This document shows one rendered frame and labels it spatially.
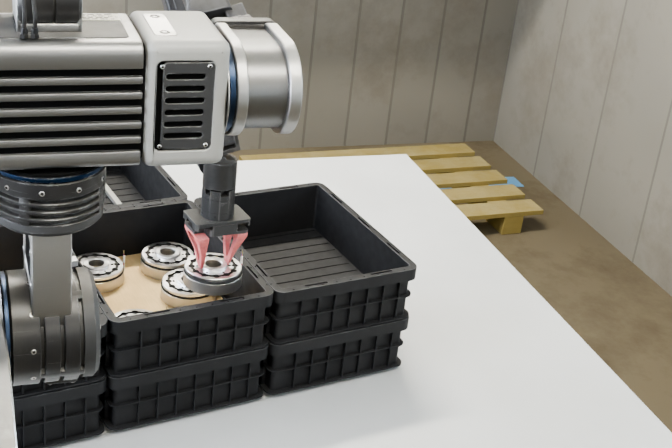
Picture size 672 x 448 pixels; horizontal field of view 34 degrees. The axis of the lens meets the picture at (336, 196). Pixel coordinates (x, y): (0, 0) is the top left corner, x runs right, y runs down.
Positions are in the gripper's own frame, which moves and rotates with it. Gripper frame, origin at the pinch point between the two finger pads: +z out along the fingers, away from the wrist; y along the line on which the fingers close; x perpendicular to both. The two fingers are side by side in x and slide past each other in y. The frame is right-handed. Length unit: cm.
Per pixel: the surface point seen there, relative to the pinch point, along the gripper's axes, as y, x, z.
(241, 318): -2.4, 8.0, 7.6
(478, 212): -179, -152, 79
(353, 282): -23.8, 9.0, 3.3
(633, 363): -177, -58, 92
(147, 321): 15.4, 9.4, 4.2
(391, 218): -71, -51, 23
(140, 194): -6, -55, 11
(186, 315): 8.5, 9.4, 4.4
